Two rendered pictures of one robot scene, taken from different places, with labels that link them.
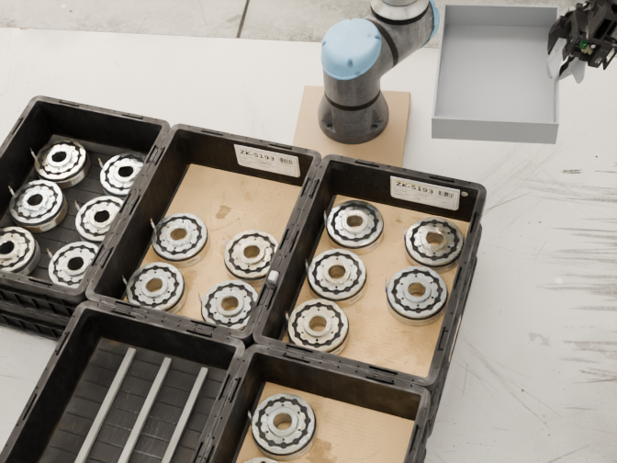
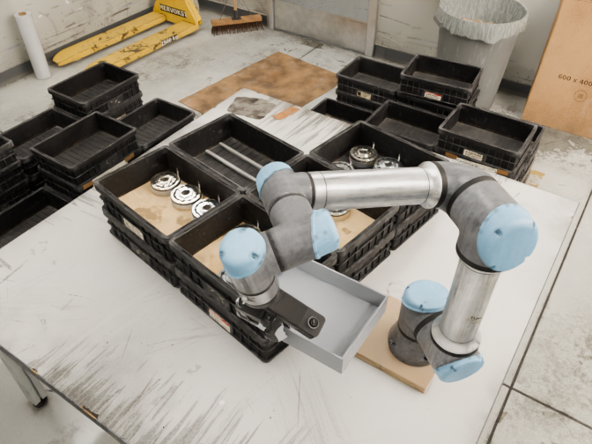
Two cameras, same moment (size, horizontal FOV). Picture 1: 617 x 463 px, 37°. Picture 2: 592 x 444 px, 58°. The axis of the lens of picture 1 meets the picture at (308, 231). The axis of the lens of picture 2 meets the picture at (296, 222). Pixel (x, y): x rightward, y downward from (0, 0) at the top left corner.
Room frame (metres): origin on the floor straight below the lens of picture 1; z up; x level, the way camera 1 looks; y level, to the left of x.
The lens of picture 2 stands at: (1.29, -1.09, 2.01)
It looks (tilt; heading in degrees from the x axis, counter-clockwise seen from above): 42 degrees down; 108
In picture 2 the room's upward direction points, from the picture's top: straight up
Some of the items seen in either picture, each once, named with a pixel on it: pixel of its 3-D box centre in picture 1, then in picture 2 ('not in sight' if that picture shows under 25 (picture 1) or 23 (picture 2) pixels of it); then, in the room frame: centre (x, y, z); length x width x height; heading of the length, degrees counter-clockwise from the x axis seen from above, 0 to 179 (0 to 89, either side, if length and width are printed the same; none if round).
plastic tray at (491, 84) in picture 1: (497, 70); (312, 306); (1.09, -0.35, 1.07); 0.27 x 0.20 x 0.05; 165
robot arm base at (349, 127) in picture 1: (353, 101); (417, 333); (1.33, -0.13, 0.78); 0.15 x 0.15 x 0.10
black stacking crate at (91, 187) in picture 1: (65, 207); (377, 172); (1.09, 0.44, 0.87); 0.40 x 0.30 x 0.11; 155
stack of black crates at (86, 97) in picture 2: not in sight; (103, 116); (-0.61, 1.13, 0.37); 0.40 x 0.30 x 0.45; 75
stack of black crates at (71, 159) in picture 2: not in sight; (95, 175); (-0.33, 0.64, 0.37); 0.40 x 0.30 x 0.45; 75
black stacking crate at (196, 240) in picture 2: (375, 279); (253, 262); (0.84, -0.10, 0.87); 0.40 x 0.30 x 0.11; 155
